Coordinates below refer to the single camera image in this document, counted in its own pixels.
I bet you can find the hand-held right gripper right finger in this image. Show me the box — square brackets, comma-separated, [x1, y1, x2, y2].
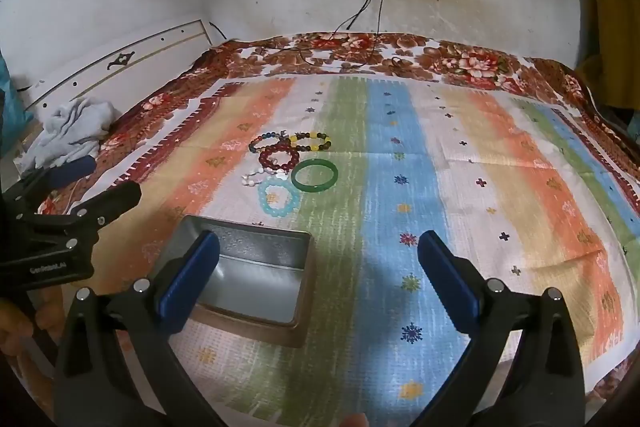
[416, 231, 588, 427]

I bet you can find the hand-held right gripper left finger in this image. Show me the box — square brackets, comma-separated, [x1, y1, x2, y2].
[52, 231, 226, 427]

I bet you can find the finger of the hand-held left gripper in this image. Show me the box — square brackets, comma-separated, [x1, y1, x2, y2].
[20, 180, 143, 264]
[2, 155, 97, 228]

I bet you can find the rectangular metal tin box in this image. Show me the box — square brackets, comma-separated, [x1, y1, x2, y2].
[159, 214, 315, 349]

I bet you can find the white bead bracelet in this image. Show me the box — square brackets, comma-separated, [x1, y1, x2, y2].
[241, 169, 287, 188]

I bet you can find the multicolour bead bracelet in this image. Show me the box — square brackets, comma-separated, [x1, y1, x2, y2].
[248, 132, 293, 154]

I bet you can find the dark red bead bracelet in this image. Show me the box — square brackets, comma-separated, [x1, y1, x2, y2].
[258, 143, 301, 174]

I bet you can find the person's left hand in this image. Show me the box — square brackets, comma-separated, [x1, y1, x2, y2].
[0, 297, 63, 360]

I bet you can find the crumpled grey cloth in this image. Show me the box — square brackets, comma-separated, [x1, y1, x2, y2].
[19, 98, 121, 170]

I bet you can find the teal cloth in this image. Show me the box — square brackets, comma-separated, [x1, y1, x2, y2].
[0, 57, 32, 158]

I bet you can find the striped pastel cloth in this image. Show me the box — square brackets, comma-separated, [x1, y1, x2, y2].
[120, 74, 640, 400]

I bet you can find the white bed headboard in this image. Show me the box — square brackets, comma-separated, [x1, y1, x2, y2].
[0, 18, 213, 120]

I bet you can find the brown floral blanket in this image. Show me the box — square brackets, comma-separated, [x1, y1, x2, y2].
[10, 32, 640, 408]

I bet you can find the person in mustard top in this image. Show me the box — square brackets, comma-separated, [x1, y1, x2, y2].
[575, 0, 640, 118]

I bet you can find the light blue bead bracelet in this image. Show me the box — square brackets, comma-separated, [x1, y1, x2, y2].
[257, 177, 301, 216]

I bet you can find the yellow and dark bead bracelet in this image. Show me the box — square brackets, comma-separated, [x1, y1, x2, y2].
[286, 132, 332, 152]

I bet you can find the black power cable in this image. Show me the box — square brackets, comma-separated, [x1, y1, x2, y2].
[345, 0, 416, 70]
[272, 0, 377, 66]

